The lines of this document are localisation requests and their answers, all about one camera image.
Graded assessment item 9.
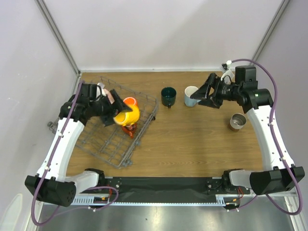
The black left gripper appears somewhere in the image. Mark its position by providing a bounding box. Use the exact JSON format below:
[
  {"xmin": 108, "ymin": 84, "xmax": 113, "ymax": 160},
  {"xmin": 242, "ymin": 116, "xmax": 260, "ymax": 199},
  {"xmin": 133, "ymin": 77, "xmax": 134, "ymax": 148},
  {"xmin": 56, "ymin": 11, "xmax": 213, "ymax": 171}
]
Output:
[{"xmin": 89, "ymin": 90, "xmax": 131, "ymax": 127}]

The pink faceted mug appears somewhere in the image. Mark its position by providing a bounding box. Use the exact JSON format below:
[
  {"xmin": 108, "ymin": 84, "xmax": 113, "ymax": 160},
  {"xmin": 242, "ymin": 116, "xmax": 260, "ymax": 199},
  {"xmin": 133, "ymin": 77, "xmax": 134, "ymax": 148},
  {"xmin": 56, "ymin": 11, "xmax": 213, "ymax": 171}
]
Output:
[{"xmin": 102, "ymin": 89, "xmax": 115, "ymax": 104}]

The orange enamel mug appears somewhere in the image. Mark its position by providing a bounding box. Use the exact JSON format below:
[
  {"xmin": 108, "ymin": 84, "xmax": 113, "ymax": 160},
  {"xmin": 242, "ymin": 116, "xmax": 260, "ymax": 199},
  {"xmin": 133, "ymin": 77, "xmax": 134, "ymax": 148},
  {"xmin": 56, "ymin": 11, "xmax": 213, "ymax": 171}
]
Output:
[{"xmin": 123, "ymin": 97, "xmax": 138, "ymax": 106}]

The yellow enamel mug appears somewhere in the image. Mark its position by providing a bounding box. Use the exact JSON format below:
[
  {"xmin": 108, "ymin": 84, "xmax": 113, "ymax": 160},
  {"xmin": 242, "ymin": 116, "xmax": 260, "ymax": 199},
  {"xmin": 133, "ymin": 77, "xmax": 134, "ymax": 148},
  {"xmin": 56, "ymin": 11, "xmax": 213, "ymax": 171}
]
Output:
[{"xmin": 113, "ymin": 104, "xmax": 140, "ymax": 126}]

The light blue mug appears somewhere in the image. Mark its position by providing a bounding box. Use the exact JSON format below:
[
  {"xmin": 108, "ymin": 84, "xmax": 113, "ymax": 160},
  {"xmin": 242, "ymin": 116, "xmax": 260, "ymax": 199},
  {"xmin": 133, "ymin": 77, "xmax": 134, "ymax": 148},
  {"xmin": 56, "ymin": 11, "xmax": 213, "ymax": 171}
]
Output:
[{"xmin": 184, "ymin": 86, "xmax": 199, "ymax": 107}]

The red black patterned cup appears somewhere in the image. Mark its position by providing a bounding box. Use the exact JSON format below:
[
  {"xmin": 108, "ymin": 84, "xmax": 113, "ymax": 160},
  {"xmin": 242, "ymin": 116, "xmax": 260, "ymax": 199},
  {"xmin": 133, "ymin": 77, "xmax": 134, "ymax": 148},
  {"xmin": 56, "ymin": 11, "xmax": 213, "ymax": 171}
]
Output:
[{"xmin": 121, "ymin": 123, "xmax": 137, "ymax": 139}]

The steel brown tumbler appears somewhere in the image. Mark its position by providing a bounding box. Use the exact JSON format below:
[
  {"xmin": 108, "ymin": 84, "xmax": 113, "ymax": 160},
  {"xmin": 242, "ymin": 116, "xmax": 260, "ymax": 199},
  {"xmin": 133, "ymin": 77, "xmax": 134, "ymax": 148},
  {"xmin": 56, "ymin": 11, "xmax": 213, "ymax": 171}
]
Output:
[{"xmin": 228, "ymin": 113, "xmax": 247, "ymax": 132}]

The dark green mug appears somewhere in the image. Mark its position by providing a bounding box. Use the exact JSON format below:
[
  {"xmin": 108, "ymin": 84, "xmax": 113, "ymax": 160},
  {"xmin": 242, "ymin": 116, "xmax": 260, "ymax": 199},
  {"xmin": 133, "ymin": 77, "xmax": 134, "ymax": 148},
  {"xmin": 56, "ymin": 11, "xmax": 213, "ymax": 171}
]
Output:
[{"xmin": 161, "ymin": 87, "xmax": 177, "ymax": 108}]

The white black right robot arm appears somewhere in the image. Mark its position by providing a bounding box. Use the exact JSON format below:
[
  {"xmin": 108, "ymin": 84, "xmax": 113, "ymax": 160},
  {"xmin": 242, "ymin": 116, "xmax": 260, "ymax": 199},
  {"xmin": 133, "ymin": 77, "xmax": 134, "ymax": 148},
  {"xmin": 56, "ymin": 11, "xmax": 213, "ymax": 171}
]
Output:
[{"xmin": 190, "ymin": 65, "xmax": 305, "ymax": 195}]

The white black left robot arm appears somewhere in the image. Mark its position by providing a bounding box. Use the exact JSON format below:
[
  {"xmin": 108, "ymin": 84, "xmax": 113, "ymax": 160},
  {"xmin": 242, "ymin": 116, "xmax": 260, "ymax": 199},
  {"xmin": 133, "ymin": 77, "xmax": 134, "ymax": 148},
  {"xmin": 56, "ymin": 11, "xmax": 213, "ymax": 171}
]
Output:
[{"xmin": 25, "ymin": 81, "xmax": 132, "ymax": 207}]

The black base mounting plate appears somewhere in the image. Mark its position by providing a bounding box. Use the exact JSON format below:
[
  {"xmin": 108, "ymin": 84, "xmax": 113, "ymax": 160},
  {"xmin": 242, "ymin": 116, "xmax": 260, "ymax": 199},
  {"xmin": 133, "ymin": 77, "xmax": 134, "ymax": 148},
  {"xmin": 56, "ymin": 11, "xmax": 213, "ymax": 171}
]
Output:
[{"xmin": 102, "ymin": 177, "xmax": 238, "ymax": 204}]

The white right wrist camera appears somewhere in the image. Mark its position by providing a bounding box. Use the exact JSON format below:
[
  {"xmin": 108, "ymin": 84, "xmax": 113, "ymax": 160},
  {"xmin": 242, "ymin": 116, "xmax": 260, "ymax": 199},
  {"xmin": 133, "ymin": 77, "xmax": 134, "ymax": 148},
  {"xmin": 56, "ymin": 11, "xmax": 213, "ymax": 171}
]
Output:
[{"xmin": 221, "ymin": 60, "xmax": 234, "ymax": 81}]

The grey wire dish rack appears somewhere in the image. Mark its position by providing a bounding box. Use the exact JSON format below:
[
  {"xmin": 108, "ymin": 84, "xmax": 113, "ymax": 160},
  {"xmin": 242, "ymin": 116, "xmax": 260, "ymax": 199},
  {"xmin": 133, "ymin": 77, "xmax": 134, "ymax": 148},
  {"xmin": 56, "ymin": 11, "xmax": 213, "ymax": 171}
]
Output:
[{"xmin": 47, "ymin": 76, "xmax": 159, "ymax": 169}]

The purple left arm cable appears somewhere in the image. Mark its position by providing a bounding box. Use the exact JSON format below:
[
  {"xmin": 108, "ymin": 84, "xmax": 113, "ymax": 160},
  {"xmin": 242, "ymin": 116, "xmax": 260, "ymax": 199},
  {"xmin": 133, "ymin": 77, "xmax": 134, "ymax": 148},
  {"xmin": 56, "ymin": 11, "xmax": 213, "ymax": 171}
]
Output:
[{"xmin": 30, "ymin": 80, "xmax": 120, "ymax": 227}]

